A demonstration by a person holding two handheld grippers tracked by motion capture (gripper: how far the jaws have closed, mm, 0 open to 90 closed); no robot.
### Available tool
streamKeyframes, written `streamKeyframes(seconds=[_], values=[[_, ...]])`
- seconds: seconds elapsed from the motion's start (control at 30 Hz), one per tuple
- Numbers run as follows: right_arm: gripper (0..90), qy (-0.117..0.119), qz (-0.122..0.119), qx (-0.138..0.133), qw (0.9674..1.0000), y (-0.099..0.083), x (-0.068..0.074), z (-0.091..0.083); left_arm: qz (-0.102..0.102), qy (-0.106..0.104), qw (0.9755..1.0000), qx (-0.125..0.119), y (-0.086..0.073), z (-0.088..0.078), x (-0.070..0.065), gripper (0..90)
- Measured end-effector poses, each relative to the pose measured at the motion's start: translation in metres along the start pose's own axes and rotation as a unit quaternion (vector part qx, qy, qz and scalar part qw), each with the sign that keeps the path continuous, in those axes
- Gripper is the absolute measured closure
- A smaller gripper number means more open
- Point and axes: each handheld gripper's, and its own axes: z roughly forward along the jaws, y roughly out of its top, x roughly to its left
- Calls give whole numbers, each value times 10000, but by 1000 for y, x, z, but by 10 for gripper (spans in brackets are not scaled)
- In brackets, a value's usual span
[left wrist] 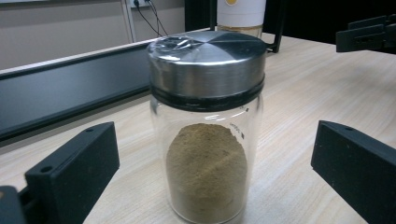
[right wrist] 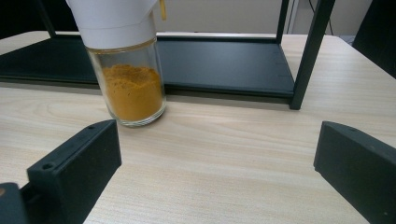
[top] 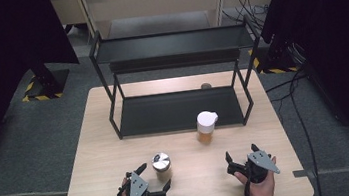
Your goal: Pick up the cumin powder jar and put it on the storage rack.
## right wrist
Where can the black metal shelf rack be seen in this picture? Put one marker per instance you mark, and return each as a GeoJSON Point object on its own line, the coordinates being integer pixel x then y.
{"type": "Point", "coordinates": [218, 62]}

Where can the dark curtain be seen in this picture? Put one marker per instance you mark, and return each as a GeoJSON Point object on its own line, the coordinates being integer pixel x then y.
{"type": "Point", "coordinates": [379, 34]}
{"type": "Point", "coordinates": [18, 15]}

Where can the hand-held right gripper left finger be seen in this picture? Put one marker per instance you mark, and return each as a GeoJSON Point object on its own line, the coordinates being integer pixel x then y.
{"type": "Point", "coordinates": [74, 168]}

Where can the white-lid jar of orange powder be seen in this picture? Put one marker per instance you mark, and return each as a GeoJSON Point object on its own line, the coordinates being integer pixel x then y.
{"type": "Point", "coordinates": [132, 93]}

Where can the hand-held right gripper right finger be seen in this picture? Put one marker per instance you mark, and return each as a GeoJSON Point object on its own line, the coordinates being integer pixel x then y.
{"type": "Point", "coordinates": [361, 171]}

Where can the white metal frame post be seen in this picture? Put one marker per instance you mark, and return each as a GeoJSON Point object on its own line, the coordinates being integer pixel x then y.
{"type": "Point", "coordinates": [292, 15]}

